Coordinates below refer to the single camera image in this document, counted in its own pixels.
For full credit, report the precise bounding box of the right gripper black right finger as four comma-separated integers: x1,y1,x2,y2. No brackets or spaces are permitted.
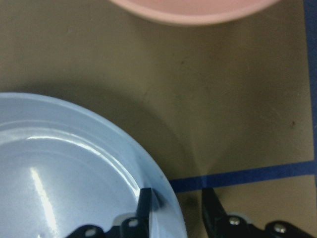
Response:
202,188,228,238

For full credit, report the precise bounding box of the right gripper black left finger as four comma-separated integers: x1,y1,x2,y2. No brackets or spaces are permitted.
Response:
136,188,152,238

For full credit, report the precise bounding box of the blue plate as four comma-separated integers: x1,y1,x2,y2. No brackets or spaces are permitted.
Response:
0,93,187,238

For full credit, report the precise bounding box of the pink bowl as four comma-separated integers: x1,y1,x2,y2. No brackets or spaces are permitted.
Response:
111,0,278,26

